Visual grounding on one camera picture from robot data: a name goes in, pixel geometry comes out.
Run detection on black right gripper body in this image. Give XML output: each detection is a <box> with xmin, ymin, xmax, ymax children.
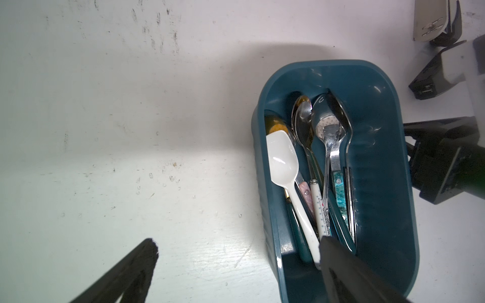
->
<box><xmin>404</xmin><ymin>117</ymin><xmax>484</xmax><ymax>205</ymax></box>

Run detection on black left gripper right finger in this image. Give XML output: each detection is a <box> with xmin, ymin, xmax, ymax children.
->
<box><xmin>320</xmin><ymin>236</ymin><xmax>408</xmax><ymax>302</ymax></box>

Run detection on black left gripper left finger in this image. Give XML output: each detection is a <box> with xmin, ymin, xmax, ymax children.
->
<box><xmin>73</xmin><ymin>238</ymin><xmax>159</xmax><ymax>302</ymax></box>

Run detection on silver spoon pink handle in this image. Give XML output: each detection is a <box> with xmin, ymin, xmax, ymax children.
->
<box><xmin>296</xmin><ymin>171</ymin><xmax>315</xmax><ymax>223</ymax></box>

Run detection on large silver spoon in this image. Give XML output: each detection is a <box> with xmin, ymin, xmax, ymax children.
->
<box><xmin>311</xmin><ymin>90</ymin><xmax>356</xmax><ymax>251</ymax></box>

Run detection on small silver spoon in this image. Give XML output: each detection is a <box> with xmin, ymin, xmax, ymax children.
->
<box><xmin>292</xmin><ymin>95</ymin><xmax>331</xmax><ymax>239</ymax></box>

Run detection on silver spoon teal handle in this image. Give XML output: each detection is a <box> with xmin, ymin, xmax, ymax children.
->
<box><xmin>315</xmin><ymin>114</ymin><xmax>349</xmax><ymax>227</ymax></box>

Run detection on teal plastic storage box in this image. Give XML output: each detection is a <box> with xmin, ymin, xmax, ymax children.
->
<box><xmin>251</xmin><ymin>60</ymin><xmax>419</xmax><ymax>302</ymax></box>

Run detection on black stapler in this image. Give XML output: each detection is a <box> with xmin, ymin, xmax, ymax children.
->
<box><xmin>409</xmin><ymin>40</ymin><xmax>467</xmax><ymax>100</ymax></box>

